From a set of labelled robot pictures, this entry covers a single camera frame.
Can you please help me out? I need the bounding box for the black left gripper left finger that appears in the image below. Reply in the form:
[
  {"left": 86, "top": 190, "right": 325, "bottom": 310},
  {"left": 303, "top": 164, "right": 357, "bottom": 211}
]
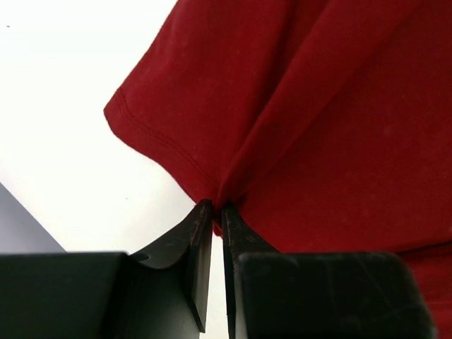
[{"left": 1, "top": 200, "right": 213, "bottom": 338}]

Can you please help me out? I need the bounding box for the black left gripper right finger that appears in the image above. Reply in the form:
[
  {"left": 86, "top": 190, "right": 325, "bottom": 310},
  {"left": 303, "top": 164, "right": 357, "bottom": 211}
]
[{"left": 221, "top": 204, "right": 438, "bottom": 338}]

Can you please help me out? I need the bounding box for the dark red t shirt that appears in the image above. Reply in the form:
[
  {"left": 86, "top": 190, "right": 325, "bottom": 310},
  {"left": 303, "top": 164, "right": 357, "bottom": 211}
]
[{"left": 104, "top": 1, "right": 451, "bottom": 338}]

